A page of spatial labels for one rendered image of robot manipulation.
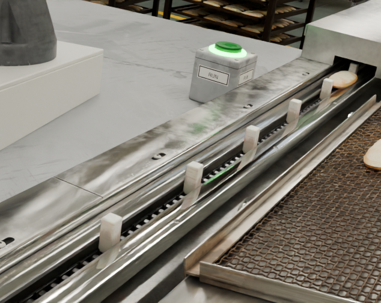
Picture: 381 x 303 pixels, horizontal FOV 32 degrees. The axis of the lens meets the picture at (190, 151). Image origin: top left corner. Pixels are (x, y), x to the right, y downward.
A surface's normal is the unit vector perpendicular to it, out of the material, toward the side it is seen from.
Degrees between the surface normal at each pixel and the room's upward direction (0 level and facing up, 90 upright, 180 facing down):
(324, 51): 90
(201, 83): 90
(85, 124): 0
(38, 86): 90
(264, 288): 90
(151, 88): 0
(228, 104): 0
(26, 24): 69
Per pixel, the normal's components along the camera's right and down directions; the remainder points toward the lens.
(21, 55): 0.62, 0.33
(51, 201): 0.15, -0.91
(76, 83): 0.94, 0.25
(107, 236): -0.48, 0.29
